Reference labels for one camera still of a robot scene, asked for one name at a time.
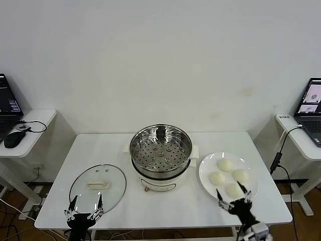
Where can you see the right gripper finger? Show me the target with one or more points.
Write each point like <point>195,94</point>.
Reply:
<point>220,199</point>
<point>244,192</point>

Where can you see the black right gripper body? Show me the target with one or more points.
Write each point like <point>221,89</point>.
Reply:
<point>242,209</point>

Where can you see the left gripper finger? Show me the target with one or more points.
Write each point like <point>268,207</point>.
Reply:
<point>100,204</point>
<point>73,203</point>

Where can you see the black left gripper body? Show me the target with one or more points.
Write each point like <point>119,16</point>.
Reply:
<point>79,221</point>

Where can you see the white steamed baozi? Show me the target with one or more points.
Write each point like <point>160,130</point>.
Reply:
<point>217,178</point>
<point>240,175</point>
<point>225,165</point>
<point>232,190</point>

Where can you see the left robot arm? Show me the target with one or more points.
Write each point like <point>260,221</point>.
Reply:
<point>77,237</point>

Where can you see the stainless steel steamer basket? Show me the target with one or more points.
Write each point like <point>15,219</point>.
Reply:
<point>160,155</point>

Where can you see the white round plate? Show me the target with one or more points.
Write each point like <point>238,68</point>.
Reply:
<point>205,170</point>

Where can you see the white floor power strip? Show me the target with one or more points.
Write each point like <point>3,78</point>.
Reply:
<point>27,213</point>

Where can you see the white electric cooker base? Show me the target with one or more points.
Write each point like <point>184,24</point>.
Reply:
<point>160,184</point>

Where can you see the white side table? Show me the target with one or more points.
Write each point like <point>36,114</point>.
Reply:
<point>298,145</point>
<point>37,120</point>

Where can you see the black computer mouse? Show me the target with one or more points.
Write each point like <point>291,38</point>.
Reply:
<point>13,139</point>

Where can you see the grey laptop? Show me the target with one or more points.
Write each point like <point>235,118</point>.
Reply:
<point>309,120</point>

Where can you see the black laptop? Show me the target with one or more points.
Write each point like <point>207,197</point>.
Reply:
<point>7,100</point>

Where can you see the white table frame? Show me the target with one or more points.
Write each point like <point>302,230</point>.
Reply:
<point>93,235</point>

